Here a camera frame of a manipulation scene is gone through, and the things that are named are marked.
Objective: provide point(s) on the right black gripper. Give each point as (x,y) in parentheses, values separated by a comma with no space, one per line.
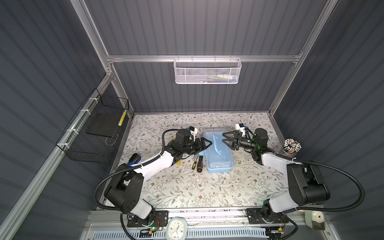
(235,145)

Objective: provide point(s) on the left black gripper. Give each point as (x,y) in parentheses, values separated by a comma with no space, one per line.
(203,147)

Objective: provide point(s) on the light blue plastic tool box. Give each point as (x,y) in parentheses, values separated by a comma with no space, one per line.
(218,156)

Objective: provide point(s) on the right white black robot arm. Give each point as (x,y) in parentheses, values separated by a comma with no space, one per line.
(306,184)

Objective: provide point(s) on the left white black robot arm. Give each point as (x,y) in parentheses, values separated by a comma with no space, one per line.
(121,190)

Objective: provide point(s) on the black orange screwdriver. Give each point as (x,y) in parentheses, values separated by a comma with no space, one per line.
(200,164)

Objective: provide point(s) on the floral table mat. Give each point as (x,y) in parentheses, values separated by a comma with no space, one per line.
(247,184)

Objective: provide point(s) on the clear cup of markers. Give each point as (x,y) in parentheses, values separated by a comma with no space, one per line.
(291,147)

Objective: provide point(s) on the yellow marker in black basket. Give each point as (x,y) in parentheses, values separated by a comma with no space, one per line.
(122,118)

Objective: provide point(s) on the white analog clock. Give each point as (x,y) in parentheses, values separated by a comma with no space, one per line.
(177,229)

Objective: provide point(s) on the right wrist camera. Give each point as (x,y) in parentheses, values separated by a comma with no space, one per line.
(242,129)

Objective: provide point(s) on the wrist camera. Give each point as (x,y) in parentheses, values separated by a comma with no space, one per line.
(242,129)
(194,131)

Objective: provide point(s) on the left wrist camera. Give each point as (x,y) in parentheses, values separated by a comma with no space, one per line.
(194,131)

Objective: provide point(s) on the blue handled pliers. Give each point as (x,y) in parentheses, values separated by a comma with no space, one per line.
(135,159)

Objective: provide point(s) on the white wire mesh basket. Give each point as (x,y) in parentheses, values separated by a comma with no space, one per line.
(211,71)

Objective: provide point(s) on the black wire wall basket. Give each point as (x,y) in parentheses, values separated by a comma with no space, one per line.
(94,135)

